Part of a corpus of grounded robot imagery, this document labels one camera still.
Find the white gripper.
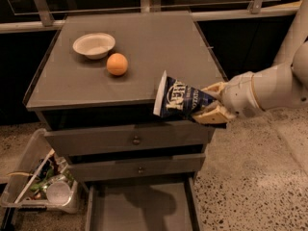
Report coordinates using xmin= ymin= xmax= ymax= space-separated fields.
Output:
xmin=192 ymin=72 xmax=263 ymax=124

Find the blue chip bag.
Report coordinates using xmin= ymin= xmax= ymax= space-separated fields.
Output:
xmin=153 ymin=72 xmax=216 ymax=119

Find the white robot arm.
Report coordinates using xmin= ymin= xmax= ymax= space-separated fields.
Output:
xmin=192 ymin=41 xmax=308 ymax=124

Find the grey middle drawer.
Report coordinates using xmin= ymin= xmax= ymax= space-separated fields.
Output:
xmin=68 ymin=153 xmax=205 ymax=182

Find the grey drawer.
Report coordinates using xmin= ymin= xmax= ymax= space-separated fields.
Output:
xmin=85 ymin=174 xmax=203 ymax=231
xmin=68 ymin=153 xmax=205 ymax=182
xmin=45 ymin=121 xmax=215 ymax=156

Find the top drawer knob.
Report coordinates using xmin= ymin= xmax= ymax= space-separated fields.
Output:
xmin=132 ymin=136 xmax=141 ymax=145

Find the grey bottom drawer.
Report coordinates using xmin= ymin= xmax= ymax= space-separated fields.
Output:
xmin=85 ymin=174 xmax=203 ymax=231

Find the grey drawer cabinet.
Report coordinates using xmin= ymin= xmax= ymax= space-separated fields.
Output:
xmin=22 ymin=11 xmax=233 ymax=231

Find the grey top drawer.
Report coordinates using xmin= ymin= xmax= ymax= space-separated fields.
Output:
xmin=45 ymin=121 xmax=215 ymax=156

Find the orange fruit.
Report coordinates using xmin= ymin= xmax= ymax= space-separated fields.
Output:
xmin=107 ymin=53 xmax=128 ymax=76

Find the white slanted pole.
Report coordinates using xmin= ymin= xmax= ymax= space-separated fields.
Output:
xmin=273 ymin=0 xmax=308 ymax=64

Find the white paper bowl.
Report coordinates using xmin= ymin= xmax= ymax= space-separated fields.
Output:
xmin=72 ymin=33 xmax=116 ymax=60

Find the white plastic cup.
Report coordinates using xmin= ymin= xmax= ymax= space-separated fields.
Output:
xmin=46 ymin=182 xmax=70 ymax=205

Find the metal railing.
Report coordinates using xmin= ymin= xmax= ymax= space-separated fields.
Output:
xmin=0 ymin=0 xmax=308 ymax=35

